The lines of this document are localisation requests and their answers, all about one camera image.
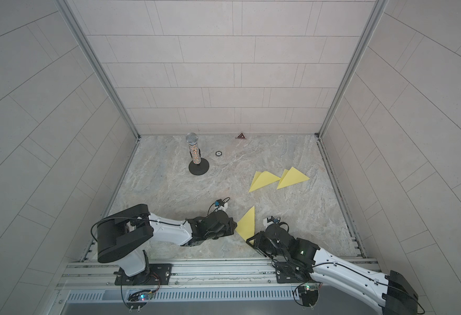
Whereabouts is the yellow square paper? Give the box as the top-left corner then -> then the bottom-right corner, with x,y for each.
249,171 -> 280,192

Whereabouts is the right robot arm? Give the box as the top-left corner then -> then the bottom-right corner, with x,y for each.
246,223 -> 425,314

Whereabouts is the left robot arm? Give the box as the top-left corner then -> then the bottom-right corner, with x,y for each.
91,203 -> 238,277

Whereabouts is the black round-base stand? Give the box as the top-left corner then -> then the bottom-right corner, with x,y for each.
186,133 -> 209,176

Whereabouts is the right circuit board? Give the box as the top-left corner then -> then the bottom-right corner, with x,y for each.
296,285 -> 319,308

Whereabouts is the circuit board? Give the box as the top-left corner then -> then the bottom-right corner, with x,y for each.
126,290 -> 156,312
296,285 -> 319,308

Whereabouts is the vent grille strip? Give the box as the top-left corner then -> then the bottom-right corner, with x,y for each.
66,286 -> 298,303

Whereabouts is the left circuit board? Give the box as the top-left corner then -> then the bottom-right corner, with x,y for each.
126,290 -> 156,312

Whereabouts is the metal corner profile right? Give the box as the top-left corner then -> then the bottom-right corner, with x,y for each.
317,0 -> 388,140

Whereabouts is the metal corner profile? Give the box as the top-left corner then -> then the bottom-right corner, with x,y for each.
55,0 -> 141,142
317,0 -> 388,140

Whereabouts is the metal corner profile left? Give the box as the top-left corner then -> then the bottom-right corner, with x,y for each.
55,0 -> 141,142

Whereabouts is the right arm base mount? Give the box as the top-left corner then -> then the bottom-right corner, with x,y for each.
271,261 -> 313,284

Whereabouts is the aluminium rail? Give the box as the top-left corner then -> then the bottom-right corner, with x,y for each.
59,257 -> 385,290

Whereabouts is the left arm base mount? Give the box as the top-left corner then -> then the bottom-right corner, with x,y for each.
114,249 -> 173,286

